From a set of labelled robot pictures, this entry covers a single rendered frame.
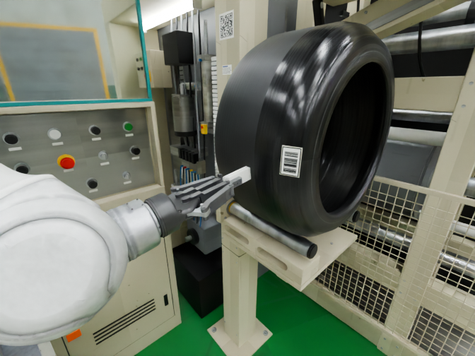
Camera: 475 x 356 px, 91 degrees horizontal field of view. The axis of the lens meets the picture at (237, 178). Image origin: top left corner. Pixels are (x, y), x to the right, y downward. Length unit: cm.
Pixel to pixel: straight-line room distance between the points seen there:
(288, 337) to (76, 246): 150
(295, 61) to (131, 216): 42
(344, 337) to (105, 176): 151
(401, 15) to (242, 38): 50
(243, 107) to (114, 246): 42
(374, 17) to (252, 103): 63
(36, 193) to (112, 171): 84
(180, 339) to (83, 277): 145
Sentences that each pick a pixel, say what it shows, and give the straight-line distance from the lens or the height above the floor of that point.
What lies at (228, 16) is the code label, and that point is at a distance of 90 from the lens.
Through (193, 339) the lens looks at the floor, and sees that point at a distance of 161.
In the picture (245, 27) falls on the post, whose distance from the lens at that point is 87.
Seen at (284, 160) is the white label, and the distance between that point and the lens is 47.
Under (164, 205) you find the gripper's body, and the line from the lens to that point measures 41.
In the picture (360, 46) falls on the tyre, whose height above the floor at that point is 140.
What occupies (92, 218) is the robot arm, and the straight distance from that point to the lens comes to 21.
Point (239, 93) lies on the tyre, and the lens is 58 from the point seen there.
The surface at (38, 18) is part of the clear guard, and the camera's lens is 101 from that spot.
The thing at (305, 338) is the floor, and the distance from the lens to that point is 164.
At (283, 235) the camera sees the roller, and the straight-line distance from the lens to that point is 72.
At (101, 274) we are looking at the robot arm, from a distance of 20.
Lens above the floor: 132
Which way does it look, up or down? 21 degrees down
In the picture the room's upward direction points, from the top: straight up
